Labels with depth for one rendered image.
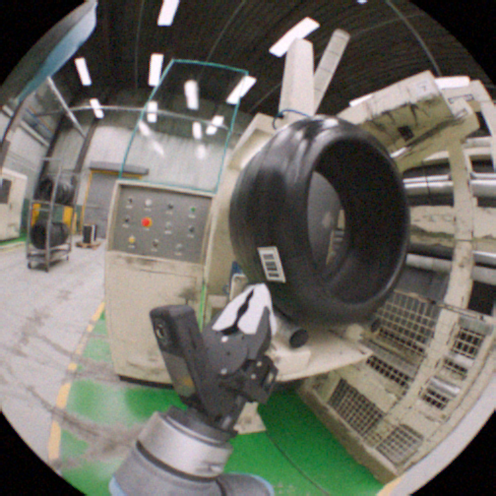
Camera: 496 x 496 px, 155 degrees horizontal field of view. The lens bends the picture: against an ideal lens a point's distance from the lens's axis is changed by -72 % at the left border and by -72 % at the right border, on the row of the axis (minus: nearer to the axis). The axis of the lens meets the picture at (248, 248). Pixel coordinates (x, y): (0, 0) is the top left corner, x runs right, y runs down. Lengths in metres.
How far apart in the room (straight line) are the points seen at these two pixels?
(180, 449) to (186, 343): 0.10
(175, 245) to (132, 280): 0.30
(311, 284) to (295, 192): 0.16
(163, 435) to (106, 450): 1.03
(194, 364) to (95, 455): 1.10
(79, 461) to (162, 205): 1.49
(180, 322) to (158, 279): 0.86
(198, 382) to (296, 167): 0.33
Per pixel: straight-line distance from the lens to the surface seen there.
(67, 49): 0.23
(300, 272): 0.34
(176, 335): 0.16
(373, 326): 0.60
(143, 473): 0.22
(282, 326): 0.43
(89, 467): 1.20
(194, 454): 0.19
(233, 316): 0.24
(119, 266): 1.06
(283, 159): 0.35
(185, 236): 1.02
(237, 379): 0.20
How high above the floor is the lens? 1.08
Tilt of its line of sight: 3 degrees down
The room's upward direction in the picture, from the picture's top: 10 degrees clockwise
